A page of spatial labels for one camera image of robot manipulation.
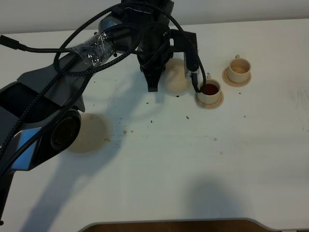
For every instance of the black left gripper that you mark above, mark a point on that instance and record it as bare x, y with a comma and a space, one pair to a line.
154, 52

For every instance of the beige teapot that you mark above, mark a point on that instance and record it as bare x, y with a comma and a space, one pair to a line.
173, 79

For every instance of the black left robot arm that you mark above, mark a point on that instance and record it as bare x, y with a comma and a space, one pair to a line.
40, 111

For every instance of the beige teapot saucer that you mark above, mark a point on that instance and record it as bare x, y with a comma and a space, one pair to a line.
93, 132

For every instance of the near beige teacup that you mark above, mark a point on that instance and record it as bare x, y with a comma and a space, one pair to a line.
211, 87

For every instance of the beige teacup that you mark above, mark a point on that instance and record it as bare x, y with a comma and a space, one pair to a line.
240, 65
211, 87

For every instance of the near beige cup saucer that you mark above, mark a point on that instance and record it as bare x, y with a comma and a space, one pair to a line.
209, 101

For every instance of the beige cup saucer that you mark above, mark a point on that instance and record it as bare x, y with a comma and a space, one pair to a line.
236, 79
209, 101

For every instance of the far beige cup saucer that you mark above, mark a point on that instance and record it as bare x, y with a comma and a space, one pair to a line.
236, 79

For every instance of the far beige teacup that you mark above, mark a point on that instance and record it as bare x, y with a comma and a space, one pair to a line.
240, 65

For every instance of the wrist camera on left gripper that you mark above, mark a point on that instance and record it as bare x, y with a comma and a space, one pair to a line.
187, 43

